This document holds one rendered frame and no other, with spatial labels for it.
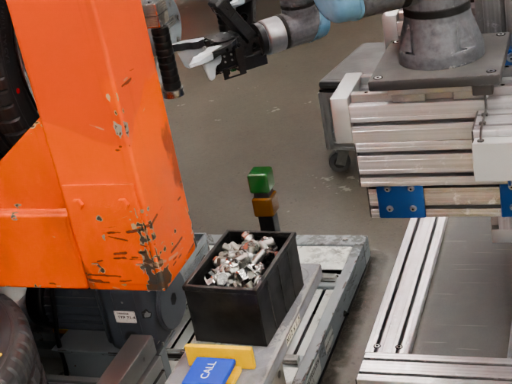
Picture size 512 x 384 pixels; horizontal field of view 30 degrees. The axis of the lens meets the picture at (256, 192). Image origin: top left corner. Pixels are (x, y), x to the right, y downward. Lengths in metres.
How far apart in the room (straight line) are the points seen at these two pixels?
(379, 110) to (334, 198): 1.41
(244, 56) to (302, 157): 1.47
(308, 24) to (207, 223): 1.21
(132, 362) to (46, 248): 0.26
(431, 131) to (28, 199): 0.74
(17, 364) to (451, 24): 0.94
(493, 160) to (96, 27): 0.67
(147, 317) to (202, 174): 1.48
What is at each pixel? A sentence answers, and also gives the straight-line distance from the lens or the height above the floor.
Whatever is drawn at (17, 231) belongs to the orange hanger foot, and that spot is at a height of 0.65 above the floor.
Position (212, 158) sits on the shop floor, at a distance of 3.59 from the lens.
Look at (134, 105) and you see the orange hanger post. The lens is 1.63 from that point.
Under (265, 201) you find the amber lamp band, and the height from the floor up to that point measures 0.60.
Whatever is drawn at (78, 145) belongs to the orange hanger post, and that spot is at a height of 0.81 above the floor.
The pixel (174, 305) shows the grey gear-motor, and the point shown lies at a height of 0.31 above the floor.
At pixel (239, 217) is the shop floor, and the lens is 3.10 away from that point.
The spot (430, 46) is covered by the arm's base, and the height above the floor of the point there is 0.86.
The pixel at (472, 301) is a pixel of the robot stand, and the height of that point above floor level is 0.21.
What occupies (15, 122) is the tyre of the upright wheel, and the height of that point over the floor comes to 0.76.
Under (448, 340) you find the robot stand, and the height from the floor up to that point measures 0.21.
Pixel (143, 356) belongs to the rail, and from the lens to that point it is 1.84.
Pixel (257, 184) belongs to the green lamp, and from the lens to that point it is 1.77.
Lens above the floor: 1.38
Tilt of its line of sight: 25 degrees down
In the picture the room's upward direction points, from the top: 11 degrees counter-clockwise
